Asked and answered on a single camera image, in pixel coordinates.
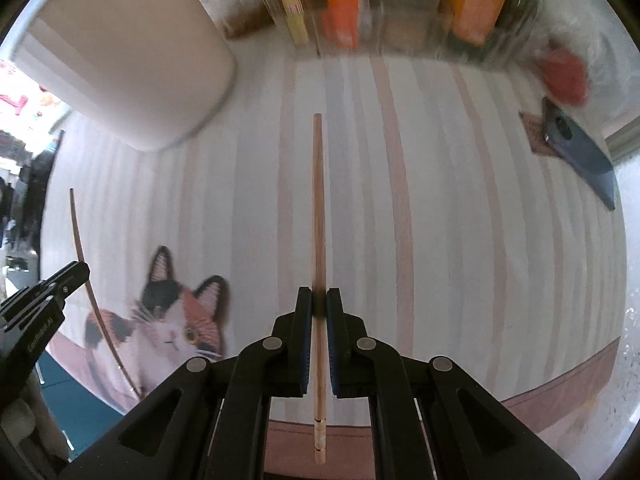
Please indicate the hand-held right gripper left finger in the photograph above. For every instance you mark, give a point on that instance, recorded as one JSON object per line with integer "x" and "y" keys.
{"x": 304, "y": 350}

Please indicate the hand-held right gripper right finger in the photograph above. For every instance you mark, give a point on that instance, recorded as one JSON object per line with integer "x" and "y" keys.
{"x": 335, "y": 350}

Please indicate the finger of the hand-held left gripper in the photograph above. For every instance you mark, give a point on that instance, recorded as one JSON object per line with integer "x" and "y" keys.
{"x": 70, "y": 275}
{"x": 35, "y": 310}

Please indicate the dark wooden chopstick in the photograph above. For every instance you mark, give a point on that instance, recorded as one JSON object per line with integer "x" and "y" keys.
{"x": 75, "y": 225}

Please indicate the light wooden chopstick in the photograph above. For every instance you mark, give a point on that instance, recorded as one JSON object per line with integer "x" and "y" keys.
{"x": 318, "y": 210}

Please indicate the white utensil cup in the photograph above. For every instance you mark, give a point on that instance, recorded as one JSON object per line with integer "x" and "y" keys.
{"x": 130, "y": 60}

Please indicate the person's left forearm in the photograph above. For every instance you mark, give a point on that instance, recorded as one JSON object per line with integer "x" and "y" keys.
{"x": 30, "y": 430}

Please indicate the dark bundle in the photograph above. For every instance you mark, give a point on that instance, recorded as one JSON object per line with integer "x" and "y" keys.
{"x": 30, "y": 185}

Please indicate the striped cat print mat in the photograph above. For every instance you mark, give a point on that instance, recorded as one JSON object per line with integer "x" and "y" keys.
{"x": 425, "y": 235}

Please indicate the brown coaster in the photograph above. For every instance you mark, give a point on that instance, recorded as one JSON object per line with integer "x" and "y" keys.
{"x": 532, "y": 135}

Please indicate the blue smartphone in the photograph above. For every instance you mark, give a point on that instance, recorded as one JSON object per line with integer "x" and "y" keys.
{"x": 580, "y": 155}

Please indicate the clear plastic organiser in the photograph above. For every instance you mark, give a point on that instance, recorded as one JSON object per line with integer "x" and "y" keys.
{"x": 405, "y": 25}

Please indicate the orange bottle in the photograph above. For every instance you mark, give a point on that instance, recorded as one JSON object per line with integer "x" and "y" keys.
{"x": 342, "y": 5}

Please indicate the yellow box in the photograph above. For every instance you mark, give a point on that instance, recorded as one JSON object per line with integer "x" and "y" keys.
{"x": 287, "y": 0}

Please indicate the red round object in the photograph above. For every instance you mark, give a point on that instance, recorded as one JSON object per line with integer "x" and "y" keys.
{"x": 565, "y": 77}

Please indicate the orange box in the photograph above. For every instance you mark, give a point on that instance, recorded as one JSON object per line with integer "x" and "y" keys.
{"x": 477, "y": 0}

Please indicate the colourful wall poster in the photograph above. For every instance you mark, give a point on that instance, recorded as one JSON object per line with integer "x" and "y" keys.
{"x": 15, "y": 105}

